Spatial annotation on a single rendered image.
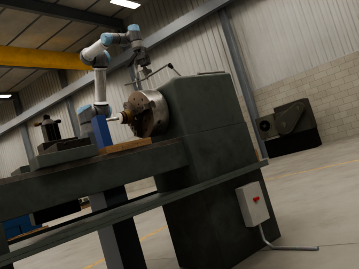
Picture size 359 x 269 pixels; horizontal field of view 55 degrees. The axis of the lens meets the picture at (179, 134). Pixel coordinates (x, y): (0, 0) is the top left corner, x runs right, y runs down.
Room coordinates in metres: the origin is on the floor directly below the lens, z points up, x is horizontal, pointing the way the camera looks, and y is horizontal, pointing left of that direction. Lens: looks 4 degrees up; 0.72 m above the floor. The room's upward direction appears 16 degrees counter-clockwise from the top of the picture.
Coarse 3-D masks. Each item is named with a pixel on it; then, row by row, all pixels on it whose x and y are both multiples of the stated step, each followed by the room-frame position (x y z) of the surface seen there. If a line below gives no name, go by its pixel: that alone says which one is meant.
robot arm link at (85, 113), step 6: (78, 108) 2.56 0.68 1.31; (84, 108) 2.55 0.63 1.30; (90, 108) 2.58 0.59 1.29; (96, 108) 2.62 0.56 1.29; (78, 114) 2.57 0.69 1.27; (84, 114) 2.55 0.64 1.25; (90, 114) 2.57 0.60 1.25; (96, 114) 2.61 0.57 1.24; (84, 120) 2.55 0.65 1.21; (90, 120) 2.56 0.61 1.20
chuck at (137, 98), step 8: (136, 96) 2.20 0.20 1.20; (144, 96) 2.14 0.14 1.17; (152, 96) 2.15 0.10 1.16; (136, 104) 2.22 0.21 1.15; (160, 104) 2.15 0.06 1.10; (152, 112) 2.11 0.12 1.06; (160, 112) 2.14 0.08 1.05; (144, 120) 2.19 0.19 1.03; (152, 120) 2.13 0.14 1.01; (144, 128) 2.21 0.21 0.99; (152, 128) 2.14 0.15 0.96; (160, 128) 2.19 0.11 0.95; (144, 136) 2.23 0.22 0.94; (152, 136) 2.23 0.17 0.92
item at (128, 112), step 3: (123, 111) 2.13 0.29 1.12; (126, 111) 2.13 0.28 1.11; (129, 111) 2.14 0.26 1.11; (123, 114) 2.11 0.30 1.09; (126, 114) 2.12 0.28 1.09; (129, 114) 2.13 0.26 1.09; (123, 117) 2.10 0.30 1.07; (126, 117) 2.12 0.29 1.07; (129, 117) 2.13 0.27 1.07; (132, 117) 2.14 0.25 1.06; (123, 120) 2.11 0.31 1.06; (126, 120) 2.13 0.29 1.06; (129, 120) 2.13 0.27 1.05; (132, 120) 2.17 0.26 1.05; (123, 123) 2.13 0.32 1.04; (126, 123) 2.14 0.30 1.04; (129, 123) 2.17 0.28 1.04
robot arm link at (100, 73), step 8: (96, 56) 2.48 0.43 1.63; (104, 56) 2.52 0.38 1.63; (96, 64) 2.52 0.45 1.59; (104, 64) 2.54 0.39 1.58; (96, 72) 2.56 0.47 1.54; (104, 72) 2.58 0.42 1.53; (96, 80) 2.58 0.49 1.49; (104, 80) 2.59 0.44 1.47; (96, 88) 2.60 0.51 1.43; (104, 88) 2.61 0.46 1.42; (96, 96) 2.62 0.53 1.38; (104, 96) 2.63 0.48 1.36; (96, 104) 2.62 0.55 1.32; (104, 104) 2.63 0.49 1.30; (104, 112) 2.65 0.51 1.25
